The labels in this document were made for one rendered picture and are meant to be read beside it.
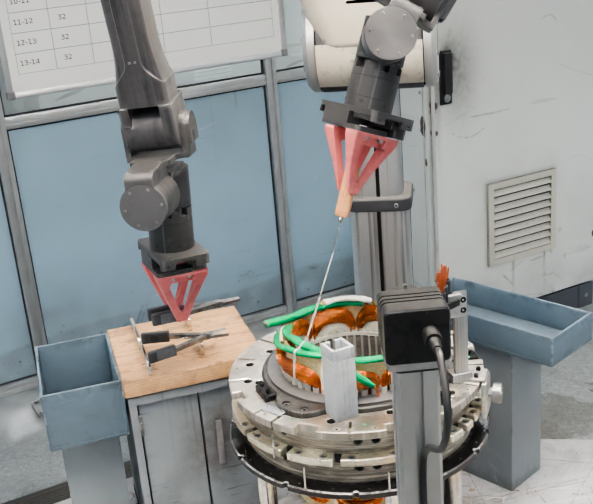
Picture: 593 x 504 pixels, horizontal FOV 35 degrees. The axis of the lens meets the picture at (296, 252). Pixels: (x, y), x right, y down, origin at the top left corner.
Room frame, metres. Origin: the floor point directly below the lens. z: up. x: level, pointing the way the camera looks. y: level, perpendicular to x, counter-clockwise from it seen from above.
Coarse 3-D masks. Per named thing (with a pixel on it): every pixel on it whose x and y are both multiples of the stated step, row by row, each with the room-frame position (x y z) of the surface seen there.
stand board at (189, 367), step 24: (216, 312) 1.35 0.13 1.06; (120, 336) 1.29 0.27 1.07; (240, 336) 1.26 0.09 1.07; (120, 360) 1.21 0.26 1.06; (168, 360) 1.20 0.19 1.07; (192, 360) 1.19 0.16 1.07; (216, 360) 1.18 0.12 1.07; (144, 384) 1.15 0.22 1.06; (168, 384) 1.15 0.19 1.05; (192, 384) 1.16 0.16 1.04
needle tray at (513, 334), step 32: (480, 288) 1.37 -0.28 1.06; (480, 320) 1.25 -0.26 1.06; (512, 320) 1.32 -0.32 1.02; (544, 320) 1.29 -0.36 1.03; (576, 320) 1.25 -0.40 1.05; (480, 352) 1.26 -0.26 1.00; (512, 352) 1.21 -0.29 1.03; (544, 352) 1.17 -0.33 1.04; (512, 384) 1.23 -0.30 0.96; (512, 416) 1.23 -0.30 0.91; (512, 448) 1.23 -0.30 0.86; (512, 480) 1.23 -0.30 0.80
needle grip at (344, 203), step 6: (342, 180) 1.08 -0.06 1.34; (342, 186) 1.07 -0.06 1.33; (342, 192) 1.07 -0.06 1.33; (342, 198) 1.07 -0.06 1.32; (348, 198) 1.07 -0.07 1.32; (342, 204) 1.07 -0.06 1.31; (348, 204) 1.07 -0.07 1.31; (336, 210) 1.07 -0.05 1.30; (342, 210) 1.06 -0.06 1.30; (348, 210) 1.07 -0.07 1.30; (342, 216) 1.06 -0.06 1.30; (348, 216) 1.07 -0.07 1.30
